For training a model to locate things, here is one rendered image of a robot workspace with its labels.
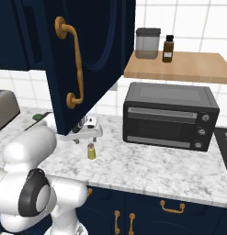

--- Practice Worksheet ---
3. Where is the grey lidded storage jar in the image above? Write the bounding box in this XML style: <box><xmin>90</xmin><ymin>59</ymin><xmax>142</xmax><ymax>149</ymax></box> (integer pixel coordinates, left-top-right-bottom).
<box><xmin>134</xmin><ymin>27</ymin><xmax>162</xmax><ymax>61</ymax></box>

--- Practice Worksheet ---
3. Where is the silver toaster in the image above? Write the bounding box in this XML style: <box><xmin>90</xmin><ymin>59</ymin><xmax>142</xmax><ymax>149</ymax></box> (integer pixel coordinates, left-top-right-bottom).
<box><xmin>0</xmin><ymin>88</ymin><xmax>21</xmax><ymax>134</ymax></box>

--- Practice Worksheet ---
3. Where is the navy wall cabinet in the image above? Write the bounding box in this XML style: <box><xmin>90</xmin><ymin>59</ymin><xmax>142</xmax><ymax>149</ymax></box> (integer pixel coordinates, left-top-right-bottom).
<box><xmin>0</xmin><ymin>0</ymin><xmax>55</xmax><ymax>72</ymax></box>

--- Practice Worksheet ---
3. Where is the black hob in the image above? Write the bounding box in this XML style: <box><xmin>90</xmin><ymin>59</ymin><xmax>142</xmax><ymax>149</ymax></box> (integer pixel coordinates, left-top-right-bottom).
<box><xmin>213</xmin><ymin>126</ymin><xmax>227</xmax><ymax>182</ymax></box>

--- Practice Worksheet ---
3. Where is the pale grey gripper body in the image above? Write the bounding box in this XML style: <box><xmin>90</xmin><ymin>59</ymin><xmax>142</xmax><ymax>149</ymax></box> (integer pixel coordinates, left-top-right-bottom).
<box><xmin>55</xmin><ymin>123</ymin><xmax>105</xmax><ymax>142</ymax></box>

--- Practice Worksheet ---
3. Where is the yellow shaker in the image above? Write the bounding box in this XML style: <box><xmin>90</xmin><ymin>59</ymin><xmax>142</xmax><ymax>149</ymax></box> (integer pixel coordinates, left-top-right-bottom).
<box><xmin>86</xmin><ymin>142</ymin><xmax>97</xmax><ymax>161</ymax></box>

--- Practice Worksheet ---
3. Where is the navy base cabinet door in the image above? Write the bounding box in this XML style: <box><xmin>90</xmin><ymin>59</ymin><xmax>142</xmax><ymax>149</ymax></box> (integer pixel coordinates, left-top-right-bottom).
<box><xmin>126</xmin><ymin>192</ymin><xmax>226</xmax><ymax>235</ymax></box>
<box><xmin>75</xmin><ymin>185</ymin><xmax>127</xmax><ymax>235</ymax></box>

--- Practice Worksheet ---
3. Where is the brown glass bottle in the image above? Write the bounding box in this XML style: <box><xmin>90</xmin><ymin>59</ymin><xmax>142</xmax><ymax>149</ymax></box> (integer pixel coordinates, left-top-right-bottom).
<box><xmin>162</xmin><ymin>34</ymin><xmax>176</xmax><ymax>63</ymax></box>

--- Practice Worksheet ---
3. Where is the brass curved door handle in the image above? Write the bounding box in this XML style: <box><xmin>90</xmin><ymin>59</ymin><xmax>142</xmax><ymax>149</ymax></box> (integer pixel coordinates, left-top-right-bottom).
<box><xmin>54</xmin><ymin>16</ymin><xmax>85</xmax><ymax>110</ymax></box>

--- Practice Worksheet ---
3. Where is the black toaster oven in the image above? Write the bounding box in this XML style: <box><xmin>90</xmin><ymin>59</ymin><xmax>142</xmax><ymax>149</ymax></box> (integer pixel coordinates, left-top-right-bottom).
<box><xmin>122</xmin><ymin>81</ymin><xmax>221</xmax><ymax>152</ymax></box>

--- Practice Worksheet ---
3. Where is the navy wall cabinet door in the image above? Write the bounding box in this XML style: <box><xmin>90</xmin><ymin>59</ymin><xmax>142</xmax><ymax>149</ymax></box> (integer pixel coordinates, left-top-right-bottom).
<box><xmin>13</xmin><ymin>0</ymin><xmax>137</xmax><ymax>136</ymax></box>

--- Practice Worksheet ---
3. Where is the green condiment bottle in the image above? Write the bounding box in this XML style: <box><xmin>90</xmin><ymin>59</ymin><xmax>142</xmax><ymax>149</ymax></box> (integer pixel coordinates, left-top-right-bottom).
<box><xmin>31</xmin><ymin>113</ymin><xmax>52</xmax><ymax>121</ymax></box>

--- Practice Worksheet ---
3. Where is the brass drawer handle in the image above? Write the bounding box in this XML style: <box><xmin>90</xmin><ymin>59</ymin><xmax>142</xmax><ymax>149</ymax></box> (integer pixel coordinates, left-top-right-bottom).
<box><xmin>159</xmin><ymin>199</ymin><xmax>187</xmax><ymax>215</ymax></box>

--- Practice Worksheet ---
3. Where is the wooden wall shelf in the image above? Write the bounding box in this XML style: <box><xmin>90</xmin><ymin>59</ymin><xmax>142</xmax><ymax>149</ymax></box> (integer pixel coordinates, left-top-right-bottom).
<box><xmin>123</xmin><ymin>50</ymin><xmax>227</xmax><ymax>85</ymax></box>

